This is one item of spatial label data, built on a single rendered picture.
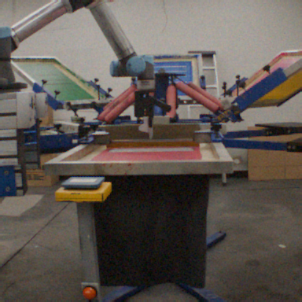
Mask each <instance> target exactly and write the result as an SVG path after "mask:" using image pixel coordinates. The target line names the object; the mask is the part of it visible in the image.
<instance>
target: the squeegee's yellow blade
mask: <svg viewBox="0 0 302 302"><path fill-rule="evenodd" d="M189 144H200V143H194V141H192V142H125V143H112V142H110V145H189Z"/></svg>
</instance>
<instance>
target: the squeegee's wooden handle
mask: <svg viewBox="0 0 302 302"><path fill-rule="evenodd" d="M140 125H142V124H131V125H105V133H109V138H110V142H112V140H137V139H149V133H145V132H142V131H140V130H139V126H140ZM199 130H200V124H199V123H165V124H153V137H152V139H178V138H192V139H193V141H194V131H199Z"/></svg>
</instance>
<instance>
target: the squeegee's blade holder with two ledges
mask: <svg viewBox="0 0 302 302"><path fill-rule="evenodd" d="M192 141H193V139H192V138H178V139H151V140H149V139H137V140H112V143H125V142H192Z"/></svg>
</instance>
